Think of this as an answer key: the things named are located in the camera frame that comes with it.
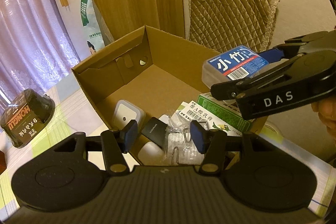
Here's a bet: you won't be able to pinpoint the quilted tan chair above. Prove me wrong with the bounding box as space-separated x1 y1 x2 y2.
188 0 280 53

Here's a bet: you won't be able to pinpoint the white remote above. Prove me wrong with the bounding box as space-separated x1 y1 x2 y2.
158 114 171 125

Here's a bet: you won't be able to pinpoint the black Hongli noodle bowl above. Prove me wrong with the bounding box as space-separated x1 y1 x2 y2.
1 89 55 148

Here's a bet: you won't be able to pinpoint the dark red paper box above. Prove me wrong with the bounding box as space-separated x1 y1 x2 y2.
0 151 7 174

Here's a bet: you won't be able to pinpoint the white square night light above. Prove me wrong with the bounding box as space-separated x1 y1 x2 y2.
112 100 146 132

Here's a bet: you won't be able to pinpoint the metal hooks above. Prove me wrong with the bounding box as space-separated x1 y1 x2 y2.
162 117 204 165

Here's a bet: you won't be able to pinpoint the purple curtains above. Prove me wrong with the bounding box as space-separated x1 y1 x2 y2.
1 0 80 110

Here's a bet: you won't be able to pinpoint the green white paper bag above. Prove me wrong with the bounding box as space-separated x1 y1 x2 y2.
80 0 114 54

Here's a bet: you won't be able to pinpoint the open cardboard box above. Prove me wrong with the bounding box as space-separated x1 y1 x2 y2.
72 26 218 128

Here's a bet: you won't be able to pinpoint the person's hand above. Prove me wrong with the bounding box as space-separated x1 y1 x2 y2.
311 96 336 139

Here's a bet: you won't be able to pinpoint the green white medicine box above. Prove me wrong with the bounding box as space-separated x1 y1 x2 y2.
197 93 252 133

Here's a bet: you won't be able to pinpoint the black remote control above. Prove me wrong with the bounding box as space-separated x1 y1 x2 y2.
141 117 167 148

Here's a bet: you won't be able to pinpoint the blue label clear plastic case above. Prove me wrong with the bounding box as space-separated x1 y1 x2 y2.
202 46 269 88

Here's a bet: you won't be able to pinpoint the white ointment box green bird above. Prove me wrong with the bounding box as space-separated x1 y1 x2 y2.
179 101 242 136

